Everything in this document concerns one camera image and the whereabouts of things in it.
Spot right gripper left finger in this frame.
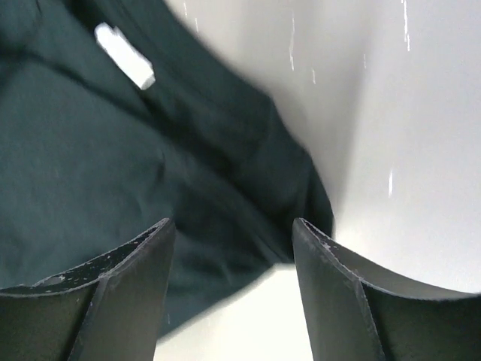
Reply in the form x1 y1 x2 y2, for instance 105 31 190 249
1 219 175 361

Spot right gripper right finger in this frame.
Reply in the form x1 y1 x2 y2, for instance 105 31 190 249
292 218 480 361

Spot black t shirt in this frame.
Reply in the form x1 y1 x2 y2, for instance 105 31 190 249
1 1 333 335

